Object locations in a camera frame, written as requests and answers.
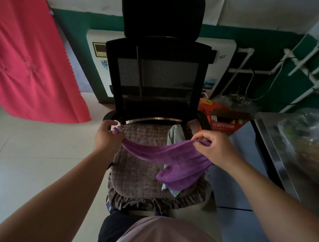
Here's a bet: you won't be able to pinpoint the person's left hand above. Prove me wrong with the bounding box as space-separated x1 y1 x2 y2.
94 120 126 156

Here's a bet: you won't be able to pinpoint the person's right hand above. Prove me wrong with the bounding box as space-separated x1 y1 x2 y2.
191 130 244 172

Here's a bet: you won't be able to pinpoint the purple towel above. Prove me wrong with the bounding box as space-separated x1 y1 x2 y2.
113 128 213 192

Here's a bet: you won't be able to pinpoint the person's right forearm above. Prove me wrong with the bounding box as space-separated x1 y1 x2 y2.
225 156 319 242

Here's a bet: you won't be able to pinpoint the person's left forearm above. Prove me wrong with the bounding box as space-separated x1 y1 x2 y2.
0 149 111 242

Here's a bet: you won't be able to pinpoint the light blue cloth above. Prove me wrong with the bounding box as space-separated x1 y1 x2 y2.
161 124 186 198

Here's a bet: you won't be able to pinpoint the orange cardboard box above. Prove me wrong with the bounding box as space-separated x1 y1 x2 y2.
197 98 255 133

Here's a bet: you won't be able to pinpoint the brown quilted seat cushion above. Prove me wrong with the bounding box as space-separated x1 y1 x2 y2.
107 123 212 215

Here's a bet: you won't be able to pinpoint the crumpled plastic wrap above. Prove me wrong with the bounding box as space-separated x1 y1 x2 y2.
213 93 260 114

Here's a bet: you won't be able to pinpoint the black mesh office chair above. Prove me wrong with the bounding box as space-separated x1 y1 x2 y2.
103 0 218 135

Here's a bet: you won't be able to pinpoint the person's black trousers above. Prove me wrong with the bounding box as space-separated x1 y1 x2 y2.
98 208 150 242

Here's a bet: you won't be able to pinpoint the person's pink shirt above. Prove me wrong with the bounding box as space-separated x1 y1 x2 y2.
117 216 217 242

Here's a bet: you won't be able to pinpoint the clear plastic bag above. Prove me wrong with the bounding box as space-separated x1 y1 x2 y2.
277 108 319 185

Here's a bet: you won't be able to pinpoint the red curtain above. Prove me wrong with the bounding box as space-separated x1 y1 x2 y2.
0 0 92 124

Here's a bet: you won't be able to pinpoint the white pipes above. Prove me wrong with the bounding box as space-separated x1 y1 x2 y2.
219 32 319 113

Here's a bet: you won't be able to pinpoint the white wall heater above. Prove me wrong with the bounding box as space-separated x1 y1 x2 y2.
86 29 237 104

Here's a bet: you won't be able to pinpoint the white cable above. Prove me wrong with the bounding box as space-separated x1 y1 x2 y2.
245 50 297 101

